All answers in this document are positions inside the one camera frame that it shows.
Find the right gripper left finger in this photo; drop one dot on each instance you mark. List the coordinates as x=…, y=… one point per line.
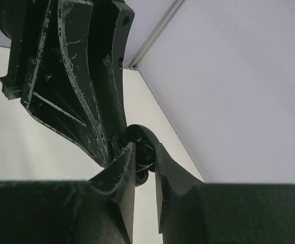
x=99, y=210

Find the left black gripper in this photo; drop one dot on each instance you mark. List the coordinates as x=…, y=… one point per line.
x=58, y=92

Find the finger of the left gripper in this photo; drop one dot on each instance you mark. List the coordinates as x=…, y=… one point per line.
x=108, y=34

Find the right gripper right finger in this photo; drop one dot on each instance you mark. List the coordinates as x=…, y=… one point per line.
x=191, y=211

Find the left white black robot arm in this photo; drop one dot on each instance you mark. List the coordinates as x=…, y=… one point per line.
x=66, y=67

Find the right aluminium frame post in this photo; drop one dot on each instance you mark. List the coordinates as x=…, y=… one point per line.
x=151, y=20

